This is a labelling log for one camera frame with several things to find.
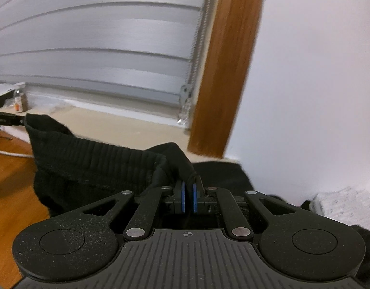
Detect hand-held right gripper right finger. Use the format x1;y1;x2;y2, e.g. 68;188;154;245
189;174;297;242

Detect grey window blind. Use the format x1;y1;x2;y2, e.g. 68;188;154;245
0;0;215;111

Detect white cardboard box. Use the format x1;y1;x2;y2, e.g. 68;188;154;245
0;81;26;97

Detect wooden window frame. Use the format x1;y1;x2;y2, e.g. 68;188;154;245
187;0;268;159

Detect small clear bottle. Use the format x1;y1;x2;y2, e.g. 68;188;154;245
14;88;28;113

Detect white cable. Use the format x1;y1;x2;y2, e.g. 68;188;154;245
0;149;34;158

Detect black pants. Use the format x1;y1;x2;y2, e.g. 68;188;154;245
24;113;255;220

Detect white patterned pillow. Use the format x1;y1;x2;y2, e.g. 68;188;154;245
312;186;370;228

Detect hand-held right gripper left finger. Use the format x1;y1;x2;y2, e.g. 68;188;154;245
80;181;187;242

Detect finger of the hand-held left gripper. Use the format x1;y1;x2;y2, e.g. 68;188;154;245
0;110;26;126

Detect beige window sill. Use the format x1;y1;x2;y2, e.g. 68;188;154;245
0;92;242;164

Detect blind bead chain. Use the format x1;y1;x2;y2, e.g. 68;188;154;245
177;0;216;127

